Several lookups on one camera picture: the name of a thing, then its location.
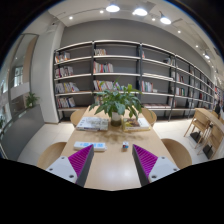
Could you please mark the large white book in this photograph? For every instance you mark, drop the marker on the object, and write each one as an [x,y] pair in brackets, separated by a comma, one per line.
[91,123]

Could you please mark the grey shelf unit with books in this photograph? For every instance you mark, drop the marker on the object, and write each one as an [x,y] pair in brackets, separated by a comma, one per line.
[116,66]

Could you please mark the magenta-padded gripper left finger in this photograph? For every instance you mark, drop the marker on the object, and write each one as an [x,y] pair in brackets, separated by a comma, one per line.
[63,168]

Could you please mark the green potted plant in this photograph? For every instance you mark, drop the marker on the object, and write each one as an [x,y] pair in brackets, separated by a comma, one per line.
[116,101]

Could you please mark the white power strip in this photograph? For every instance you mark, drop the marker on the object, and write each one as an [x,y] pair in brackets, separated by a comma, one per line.
[81,145]

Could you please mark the small white charger block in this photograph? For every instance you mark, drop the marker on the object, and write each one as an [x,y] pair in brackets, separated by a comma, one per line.
[125,145]

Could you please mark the round-backed wooden chair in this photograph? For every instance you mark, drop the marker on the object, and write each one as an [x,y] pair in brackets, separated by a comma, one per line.
[150,116]
[178,153]
[77,116]
[51,155]

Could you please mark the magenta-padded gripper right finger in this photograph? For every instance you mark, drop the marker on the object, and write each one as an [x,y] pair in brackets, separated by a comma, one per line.
[161,167]

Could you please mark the yellow-edged picture book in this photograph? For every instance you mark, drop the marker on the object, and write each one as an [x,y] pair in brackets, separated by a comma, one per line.
[141,124]

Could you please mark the small green ledge plant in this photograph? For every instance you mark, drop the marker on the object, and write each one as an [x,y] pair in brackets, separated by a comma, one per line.
[32,99]

